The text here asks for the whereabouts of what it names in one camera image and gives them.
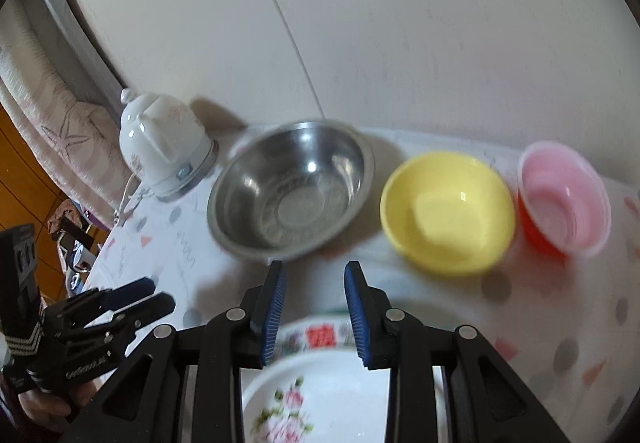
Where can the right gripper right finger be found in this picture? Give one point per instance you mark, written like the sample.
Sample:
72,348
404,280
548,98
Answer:
486,400

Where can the yellow plastic bowl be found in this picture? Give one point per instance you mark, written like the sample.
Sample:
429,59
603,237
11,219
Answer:
448,213

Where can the white patterned tablecloth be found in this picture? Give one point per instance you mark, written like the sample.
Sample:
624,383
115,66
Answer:
569,329

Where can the stainless steel bowl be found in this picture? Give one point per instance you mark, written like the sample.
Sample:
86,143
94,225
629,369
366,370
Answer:
290,191

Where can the white ceramic electric kettle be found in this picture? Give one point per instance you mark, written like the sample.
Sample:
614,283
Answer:
164,144

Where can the red plastic bowl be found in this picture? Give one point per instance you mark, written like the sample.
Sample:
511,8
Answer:
564,206

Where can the person's left hand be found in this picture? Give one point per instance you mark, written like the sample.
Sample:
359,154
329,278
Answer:
52,412

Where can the white plate pink roses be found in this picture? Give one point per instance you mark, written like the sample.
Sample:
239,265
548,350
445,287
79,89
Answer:
266,422

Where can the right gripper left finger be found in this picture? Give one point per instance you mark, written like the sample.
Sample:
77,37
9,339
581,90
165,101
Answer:
190,378

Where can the white mug on floor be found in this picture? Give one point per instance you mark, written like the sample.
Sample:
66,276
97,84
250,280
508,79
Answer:
77,263

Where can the pink striped starfish curtain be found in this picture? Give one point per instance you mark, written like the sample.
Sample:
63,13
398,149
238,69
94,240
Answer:
75,142

